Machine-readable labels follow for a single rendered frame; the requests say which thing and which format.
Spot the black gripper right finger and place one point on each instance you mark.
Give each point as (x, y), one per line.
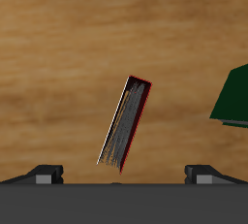
(201, 173)

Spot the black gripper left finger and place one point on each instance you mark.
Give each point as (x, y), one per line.
(45, 173)

